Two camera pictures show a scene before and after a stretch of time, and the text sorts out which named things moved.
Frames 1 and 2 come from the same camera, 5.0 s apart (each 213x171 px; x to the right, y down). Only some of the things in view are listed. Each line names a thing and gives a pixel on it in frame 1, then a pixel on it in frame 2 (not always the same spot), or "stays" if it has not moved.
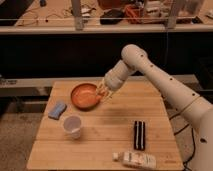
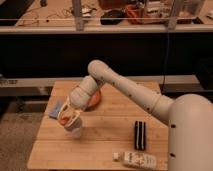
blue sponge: x=57 y=111 stays
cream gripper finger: x=108 y=95 to x=73 y=118
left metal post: x=76 y=12 stays
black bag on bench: x=112 y=13 stays
